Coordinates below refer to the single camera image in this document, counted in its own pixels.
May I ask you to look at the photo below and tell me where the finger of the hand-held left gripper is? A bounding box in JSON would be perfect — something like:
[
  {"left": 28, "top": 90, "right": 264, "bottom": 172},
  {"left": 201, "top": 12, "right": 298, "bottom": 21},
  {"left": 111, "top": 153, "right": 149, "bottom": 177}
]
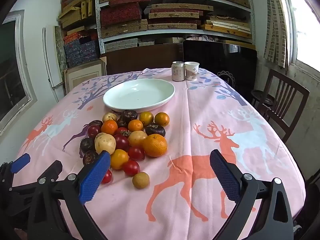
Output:
[
  {"left": 0, "top": 153, "right": 31, "bottom": 193},
  {"left": 9, "top": 160, "right": 63, "bottom": 198}
]

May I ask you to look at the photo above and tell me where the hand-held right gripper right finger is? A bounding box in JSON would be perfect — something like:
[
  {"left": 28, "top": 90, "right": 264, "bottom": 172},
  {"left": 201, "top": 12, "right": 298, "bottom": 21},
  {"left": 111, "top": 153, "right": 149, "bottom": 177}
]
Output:
[{"left": 209, "top": 149, "right": 294, "bottom": 240}]

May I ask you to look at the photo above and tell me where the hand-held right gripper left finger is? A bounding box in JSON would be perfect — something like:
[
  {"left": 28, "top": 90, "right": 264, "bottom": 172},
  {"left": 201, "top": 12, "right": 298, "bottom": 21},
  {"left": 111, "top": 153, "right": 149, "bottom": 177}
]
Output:
[{"left": 27, "top": 151, "right": 111, "bottom": 240}]

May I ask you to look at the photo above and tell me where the red cherry tomato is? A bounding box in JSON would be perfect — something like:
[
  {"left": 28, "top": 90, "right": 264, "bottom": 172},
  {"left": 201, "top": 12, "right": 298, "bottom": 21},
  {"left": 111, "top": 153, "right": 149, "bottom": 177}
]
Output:
[
  {"left": 122, "top": 160, "right": 140, "bottom": 177},
  {"left": 101, "top": 169, "right": 113, "bottom": 184},
  {"left": 127, "top": 146, "right": 146, "bottom": 161}
]

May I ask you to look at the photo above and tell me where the orange tomato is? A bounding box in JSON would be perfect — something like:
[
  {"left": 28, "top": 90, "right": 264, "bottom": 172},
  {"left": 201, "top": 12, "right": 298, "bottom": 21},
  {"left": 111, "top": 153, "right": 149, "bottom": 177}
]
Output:
[
  {"left": 154, "top": 112, "right": 170, "bottom": 127},
  {"left": 110, "top": 149, "right": 129, "bottom": 170}
]

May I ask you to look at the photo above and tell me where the large yellow pepino melon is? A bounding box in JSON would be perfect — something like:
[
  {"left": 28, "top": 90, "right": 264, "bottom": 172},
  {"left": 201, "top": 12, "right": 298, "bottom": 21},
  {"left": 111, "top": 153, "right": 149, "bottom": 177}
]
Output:
[{"left": 94, "top": 132, "right": 117, "bottom": 155}]

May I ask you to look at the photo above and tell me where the brown longan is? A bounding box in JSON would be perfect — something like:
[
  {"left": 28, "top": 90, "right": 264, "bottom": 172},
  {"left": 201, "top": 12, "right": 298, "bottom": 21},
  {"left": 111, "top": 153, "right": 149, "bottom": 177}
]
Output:
[{"left": 132, "top": 172, "right": 150, "bottom": 189}]

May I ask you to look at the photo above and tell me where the dark red plum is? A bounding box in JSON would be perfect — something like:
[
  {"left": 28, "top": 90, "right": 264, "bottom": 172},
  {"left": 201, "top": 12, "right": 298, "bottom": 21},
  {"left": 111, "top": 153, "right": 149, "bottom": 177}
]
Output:
[
  {"left": 114, "top": 134, "right": 130, "bottom": 152},
  {"left": 87, "top": 125, "right": 102, "bottom": 139}
]

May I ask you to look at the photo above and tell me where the orange mandarin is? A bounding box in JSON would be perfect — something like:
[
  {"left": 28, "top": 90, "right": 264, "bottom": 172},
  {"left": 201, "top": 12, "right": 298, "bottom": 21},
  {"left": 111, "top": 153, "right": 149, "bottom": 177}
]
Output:
[
  {"left": 128, "top": 119, "right": 144, "bottom": 132},
  {"left": 101, "top": 119, "right": 118, "bottom": 136}
]

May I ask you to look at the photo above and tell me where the peach-coloured round fruit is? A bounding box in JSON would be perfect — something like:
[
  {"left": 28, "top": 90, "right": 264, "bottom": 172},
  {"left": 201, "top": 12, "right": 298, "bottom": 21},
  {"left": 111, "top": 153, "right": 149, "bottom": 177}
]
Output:
[{"left": 128, "top": 130, "right": 148, "bottom": 148}]

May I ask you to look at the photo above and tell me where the large orange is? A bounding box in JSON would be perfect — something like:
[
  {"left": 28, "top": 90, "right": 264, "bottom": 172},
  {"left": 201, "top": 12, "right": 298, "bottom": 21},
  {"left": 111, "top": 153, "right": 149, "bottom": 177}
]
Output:
[{"left": 142, "top": 134, "right": 168, "bottom": 158}]

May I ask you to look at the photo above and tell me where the white plate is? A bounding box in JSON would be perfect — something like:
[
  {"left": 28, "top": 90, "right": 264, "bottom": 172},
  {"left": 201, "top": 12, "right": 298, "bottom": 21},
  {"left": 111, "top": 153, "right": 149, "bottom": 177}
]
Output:
[{"left": 103, "top": 78, "right": 176, "bottom": 113}]

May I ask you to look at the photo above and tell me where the small yellow pepino melon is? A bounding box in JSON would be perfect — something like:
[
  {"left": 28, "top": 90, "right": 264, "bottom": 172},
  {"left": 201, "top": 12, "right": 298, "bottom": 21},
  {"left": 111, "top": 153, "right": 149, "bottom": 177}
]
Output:
[{"left": 102, "top": 112, "right": 117, "bottom": 123}]

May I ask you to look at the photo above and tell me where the greenish yellow tomato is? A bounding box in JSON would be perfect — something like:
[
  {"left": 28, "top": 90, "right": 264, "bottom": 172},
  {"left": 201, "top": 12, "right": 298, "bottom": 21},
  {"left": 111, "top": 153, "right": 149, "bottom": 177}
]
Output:
[{"left": 139, "top": 111, "right": 154, "bottom": 126}]

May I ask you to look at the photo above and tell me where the pink deer print tablecloth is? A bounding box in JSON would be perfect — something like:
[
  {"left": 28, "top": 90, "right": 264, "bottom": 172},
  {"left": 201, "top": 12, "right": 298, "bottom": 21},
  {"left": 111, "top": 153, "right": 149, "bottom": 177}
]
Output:
[{"left": 17, "top": 68, "right": 307, "bottom": 240}]

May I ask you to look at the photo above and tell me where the dark pane sliding window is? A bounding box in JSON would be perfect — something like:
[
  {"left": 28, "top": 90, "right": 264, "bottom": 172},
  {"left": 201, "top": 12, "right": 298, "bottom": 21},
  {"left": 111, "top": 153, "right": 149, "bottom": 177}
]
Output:
[{"left": 0, "top": 10, "right": 38, "bottom": 135}]

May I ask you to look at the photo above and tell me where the beige framed picture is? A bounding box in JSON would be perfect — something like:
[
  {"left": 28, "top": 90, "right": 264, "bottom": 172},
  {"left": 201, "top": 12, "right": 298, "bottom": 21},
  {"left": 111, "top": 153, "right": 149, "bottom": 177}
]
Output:
[{"left": 62, "top": 57, "right": 107, "bottom": 95}]

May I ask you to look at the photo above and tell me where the white narrow board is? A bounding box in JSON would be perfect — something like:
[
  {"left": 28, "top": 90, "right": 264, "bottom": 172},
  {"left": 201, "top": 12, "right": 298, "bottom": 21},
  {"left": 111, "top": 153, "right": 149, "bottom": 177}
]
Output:
[{"left": 42, "top": 27, "right": 63, "bottom": 95}]

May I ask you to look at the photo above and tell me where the white paper cup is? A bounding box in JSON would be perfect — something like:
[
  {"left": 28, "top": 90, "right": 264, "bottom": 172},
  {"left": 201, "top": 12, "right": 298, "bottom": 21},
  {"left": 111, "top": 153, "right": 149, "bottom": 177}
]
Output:
[{"left": 184, "top": 62, "right": 200, "bottom": 81}]

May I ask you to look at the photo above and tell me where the pink drink can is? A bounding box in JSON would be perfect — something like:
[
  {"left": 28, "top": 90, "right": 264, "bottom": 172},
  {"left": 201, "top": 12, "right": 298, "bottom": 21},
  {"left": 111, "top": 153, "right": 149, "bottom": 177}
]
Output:
[{"left": 171, "top": 61, "right": 186, "bottom": 82}]

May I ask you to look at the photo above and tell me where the dark wooden chair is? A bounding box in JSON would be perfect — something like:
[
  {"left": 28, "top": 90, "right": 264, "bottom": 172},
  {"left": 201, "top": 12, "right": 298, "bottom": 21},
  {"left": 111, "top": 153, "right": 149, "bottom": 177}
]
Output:
[{"left": 251, "top": 69, "right": 310, "bottom": 143}]

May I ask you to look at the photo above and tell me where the black glossy panel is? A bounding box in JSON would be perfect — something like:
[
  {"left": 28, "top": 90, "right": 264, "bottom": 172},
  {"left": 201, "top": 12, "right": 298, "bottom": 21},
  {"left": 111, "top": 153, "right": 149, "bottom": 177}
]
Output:
[{"left": 182, "top": 39, "right": 258, "bottom": 98}]

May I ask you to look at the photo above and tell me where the grey marbled slab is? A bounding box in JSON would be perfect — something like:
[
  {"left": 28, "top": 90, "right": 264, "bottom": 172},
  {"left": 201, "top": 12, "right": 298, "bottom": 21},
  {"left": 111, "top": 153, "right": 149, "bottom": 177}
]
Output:
[{"left": 54, "top": 26, "right": 68, "bottom": 68}]

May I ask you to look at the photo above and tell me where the stack of blue floral boxes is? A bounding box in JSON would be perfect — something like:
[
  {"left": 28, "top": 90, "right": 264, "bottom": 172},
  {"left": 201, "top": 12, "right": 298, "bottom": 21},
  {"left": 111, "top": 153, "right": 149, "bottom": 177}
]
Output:
[{"left": 63, "top": 32, "right": 100, "bottom": 68}]

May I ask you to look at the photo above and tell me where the brown wooden board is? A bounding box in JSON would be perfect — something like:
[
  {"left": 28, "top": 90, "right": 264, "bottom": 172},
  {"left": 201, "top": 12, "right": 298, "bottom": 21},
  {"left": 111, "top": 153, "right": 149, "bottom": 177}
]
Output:
[{"left": 100, "top": 44, "right": 184, "bottom": 75}]

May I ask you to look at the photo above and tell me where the pink cloth bundle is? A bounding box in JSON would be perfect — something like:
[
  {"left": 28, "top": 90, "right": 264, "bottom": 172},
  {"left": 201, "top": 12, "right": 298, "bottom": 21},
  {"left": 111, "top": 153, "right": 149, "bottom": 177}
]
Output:
[{"left": 186, "top": 34, "right": 217, "bottom": 42}]

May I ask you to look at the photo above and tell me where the stack of wooden frames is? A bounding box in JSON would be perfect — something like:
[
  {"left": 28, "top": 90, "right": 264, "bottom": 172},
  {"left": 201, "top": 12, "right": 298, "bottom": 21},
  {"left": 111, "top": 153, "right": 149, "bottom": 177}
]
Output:
[{"left": 200, "top": 16, "right": 252, "bottom": 40}]

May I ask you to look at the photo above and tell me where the white metal shelf rack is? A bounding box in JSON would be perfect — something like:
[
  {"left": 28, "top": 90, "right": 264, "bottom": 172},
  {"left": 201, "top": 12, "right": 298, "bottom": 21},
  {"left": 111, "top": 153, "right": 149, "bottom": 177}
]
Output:
[{"left": 95, "top": 0, "right": 256, "bottom": 55}]

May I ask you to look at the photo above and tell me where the stack of woven straw boxes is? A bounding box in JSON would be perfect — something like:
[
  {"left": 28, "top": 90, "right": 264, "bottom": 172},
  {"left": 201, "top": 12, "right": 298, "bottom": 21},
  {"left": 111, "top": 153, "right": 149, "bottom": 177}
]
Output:
[{"left": 99, "top": 0, "right": 252, "bottom": 53}]

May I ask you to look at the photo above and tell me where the checkered beige curtain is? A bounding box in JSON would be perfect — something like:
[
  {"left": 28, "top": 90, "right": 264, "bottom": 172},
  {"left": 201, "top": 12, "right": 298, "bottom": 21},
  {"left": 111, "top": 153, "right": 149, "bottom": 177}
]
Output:
[{"left": 264, "top": 0, "right": 290, "bottom": 68}]

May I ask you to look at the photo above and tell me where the pile of yellow woven boxes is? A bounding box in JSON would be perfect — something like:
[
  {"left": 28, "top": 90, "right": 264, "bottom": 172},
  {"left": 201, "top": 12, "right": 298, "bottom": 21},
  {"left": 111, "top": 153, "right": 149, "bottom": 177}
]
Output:
[{"left": 58, "top": 0, "right": 97, "bottom": 29}]

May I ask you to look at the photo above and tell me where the bright window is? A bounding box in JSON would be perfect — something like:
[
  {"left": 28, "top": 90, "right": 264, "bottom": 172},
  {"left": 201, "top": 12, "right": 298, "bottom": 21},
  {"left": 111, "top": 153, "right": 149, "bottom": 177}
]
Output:
[{"left": 282, "top": 0, "right": 320, "bottom": 70}]

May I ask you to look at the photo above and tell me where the red patterned box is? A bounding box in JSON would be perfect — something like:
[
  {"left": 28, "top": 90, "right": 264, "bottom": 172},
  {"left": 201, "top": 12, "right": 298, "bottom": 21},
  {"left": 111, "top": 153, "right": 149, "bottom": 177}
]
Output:
[{"left": 100, "top": 2, "right": 142, "bottom": 27}]

